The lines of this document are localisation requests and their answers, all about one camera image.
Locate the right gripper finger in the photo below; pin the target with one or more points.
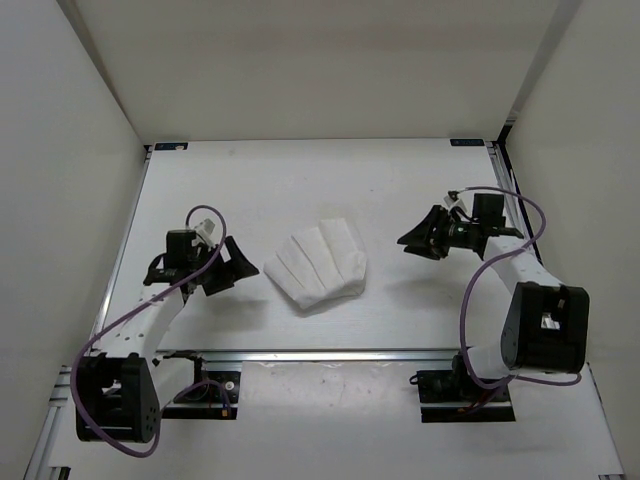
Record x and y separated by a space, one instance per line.
428 251
427 229

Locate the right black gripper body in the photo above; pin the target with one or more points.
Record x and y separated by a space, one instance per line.
459 235

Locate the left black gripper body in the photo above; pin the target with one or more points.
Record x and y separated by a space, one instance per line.
214 277

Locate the white skirt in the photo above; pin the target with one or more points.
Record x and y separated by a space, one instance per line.
322 263

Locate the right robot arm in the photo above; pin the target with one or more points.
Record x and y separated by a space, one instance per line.
546 326

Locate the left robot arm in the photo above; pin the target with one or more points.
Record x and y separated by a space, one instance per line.
120 392

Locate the right blue table label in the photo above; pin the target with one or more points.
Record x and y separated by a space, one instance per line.
466 142

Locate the blue table label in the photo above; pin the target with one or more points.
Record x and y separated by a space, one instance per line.
171 146
466 142

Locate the left blue table label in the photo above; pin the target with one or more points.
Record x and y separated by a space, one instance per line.
171 146

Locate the front white cover board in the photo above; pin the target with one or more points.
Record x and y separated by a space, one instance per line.
361 421

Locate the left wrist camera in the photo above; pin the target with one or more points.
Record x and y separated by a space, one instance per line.
204 230

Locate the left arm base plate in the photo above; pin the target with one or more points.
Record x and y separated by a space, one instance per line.
216 396

